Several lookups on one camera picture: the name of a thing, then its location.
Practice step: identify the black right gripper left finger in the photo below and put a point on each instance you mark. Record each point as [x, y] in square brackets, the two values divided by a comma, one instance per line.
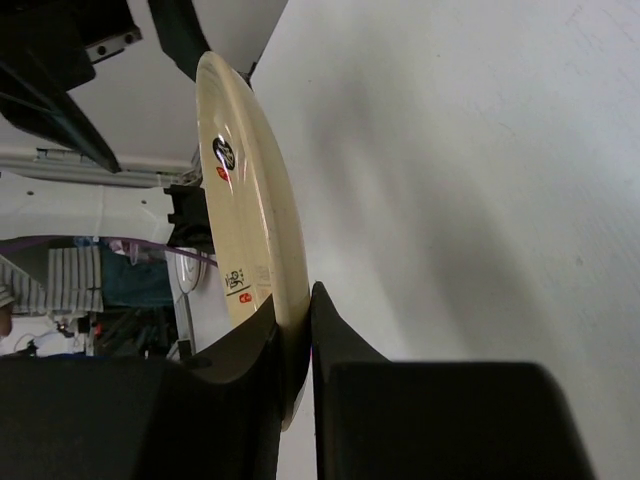
[215, 416]

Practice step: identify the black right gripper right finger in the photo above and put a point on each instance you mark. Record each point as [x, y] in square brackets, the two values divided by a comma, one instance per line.
[382, 419]

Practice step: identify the plain beige plate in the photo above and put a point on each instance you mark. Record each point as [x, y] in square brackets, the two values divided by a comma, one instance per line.
[253, 217]

